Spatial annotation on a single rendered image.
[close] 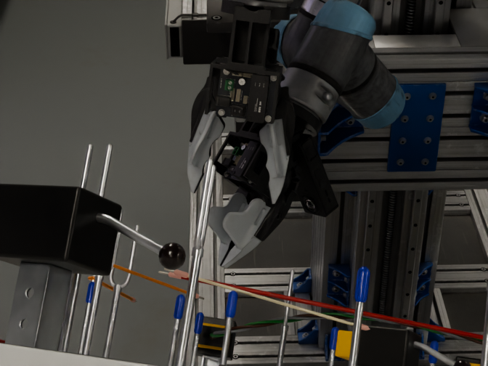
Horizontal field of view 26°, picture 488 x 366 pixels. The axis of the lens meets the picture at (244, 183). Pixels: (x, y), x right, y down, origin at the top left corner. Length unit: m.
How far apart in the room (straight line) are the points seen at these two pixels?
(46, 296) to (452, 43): 1.37
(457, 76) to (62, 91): 2.30
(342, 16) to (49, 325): 0.84
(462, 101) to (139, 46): 2.48
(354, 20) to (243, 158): 0.22
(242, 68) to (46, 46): 3.20
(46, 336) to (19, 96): 3.36
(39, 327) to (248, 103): 0.55
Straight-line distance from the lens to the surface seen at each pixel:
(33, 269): 0.57
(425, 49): 1.83
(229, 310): 0.85
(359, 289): 0.64
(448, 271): 2.71
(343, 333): 0.84
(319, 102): 1.30
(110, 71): 4.02
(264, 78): 1.06
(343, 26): 1.32
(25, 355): 0.40
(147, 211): 3.24
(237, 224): 1.27
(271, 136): 1.10
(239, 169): 1.26
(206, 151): 1.13
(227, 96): 1.07
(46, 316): 0.56
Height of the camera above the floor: 1.90
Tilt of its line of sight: 34 degrees down
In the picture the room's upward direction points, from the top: straight up
